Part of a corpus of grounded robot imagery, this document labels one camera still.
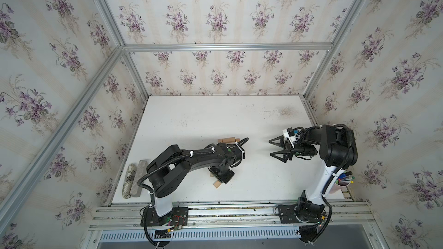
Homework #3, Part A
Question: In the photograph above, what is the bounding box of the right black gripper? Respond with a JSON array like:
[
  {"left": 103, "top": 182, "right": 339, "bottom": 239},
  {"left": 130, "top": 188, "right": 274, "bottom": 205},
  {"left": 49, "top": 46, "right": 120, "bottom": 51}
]
[{"left": 269, "top": 136, "right": 316, "bottom": 166}]

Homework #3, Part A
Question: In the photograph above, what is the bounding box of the wooden block bottom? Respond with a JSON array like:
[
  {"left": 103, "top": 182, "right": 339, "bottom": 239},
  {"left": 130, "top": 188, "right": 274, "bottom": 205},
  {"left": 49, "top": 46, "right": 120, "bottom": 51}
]
[{"left": 213, "top": 181, "right": 221, "bottom": 189}]

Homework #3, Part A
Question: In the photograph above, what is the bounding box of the wooden block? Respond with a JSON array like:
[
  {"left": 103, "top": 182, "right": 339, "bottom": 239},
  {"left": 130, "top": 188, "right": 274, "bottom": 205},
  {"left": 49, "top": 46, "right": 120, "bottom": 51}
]
[
  {"left": 218, "top": 137, "right": 240, "bottom": 144},
  {"left": 213, "top": 181, "right": 221, "bottom": 189}
]

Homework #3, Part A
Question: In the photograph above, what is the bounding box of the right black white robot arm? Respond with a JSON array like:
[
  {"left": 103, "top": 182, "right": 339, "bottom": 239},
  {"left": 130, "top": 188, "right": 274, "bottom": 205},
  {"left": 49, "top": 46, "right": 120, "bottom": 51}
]
[{"left": 268, "top": 123, "right": 358, "bottom": 219}]

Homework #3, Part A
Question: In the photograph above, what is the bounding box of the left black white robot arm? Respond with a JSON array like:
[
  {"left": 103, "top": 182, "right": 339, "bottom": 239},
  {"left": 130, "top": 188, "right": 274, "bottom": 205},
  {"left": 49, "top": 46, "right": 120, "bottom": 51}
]
[{"left": 137, "top": 137, "right": 249, "bottom": 218}]

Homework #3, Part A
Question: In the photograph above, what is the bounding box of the pink cup with pens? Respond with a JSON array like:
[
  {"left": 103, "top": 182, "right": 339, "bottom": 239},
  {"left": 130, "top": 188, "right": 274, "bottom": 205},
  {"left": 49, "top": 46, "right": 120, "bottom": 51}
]
[{"left": 329, "top": 171, "right": 355, "bottom": 194}]

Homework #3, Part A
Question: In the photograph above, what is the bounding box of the patterned rolled cloth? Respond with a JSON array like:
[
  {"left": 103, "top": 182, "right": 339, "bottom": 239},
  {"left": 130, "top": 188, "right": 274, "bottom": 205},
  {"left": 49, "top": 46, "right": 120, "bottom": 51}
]
[{"left": 122, "top": 164, "right": 137, "bottom": 199}]

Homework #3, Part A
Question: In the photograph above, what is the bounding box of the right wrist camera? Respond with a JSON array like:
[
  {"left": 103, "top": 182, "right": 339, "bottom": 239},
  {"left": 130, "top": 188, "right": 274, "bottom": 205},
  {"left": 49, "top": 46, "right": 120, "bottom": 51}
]
[{"left": 283, "top": 128, "right": 299, "bottom": 143}]

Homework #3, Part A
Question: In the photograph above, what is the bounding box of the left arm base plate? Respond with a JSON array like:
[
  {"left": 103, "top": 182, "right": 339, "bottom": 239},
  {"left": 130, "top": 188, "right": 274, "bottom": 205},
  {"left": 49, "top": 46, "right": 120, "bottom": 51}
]
[{"left": 139, "top": 206, "right": 189, "bottom": 240}]

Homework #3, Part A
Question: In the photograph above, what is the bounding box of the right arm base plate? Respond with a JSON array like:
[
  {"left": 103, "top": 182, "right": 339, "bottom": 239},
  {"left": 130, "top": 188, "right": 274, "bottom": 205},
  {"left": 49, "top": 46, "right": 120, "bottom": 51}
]
[{"left": 273, "top": 201, "right": 327, "bottom": 244}]

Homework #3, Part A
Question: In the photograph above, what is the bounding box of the aluminium rail frame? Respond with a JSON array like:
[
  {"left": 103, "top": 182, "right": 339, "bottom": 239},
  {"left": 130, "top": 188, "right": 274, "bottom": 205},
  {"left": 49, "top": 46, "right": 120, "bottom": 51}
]
[{"left": 88, "top": 199, "right": 376, "bottom": 230}]

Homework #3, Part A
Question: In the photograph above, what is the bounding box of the white vented cable duct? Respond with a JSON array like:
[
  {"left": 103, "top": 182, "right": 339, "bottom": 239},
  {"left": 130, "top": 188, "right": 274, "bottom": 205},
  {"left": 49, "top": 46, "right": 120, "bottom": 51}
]
[{"left": 99, "top": 226, "right": 301, "bottom": 243}]

